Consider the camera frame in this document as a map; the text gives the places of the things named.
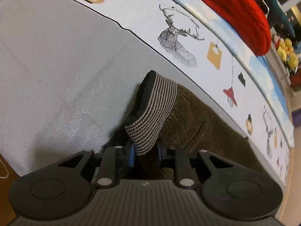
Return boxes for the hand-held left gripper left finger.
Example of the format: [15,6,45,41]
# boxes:
[57,143,136,189]

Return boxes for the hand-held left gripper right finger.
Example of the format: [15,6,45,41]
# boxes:
[156,141,234,189]

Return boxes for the dark olive corduroy pants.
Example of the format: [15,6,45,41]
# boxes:
[102,70,286,184]

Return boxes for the deer printed bed sheet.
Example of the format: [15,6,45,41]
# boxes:
[0,0,297,190]

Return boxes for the light blue patterned cover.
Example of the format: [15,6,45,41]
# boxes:
[142,0,295,147]

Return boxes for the red folded quilt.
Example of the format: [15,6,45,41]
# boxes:
[196,0,272,57]

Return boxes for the yellow plush toy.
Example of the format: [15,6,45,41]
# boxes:
[288,51,299,70]
[277,38,293,61]

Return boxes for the teal plush toy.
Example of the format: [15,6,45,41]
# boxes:
[261,0,296,38]

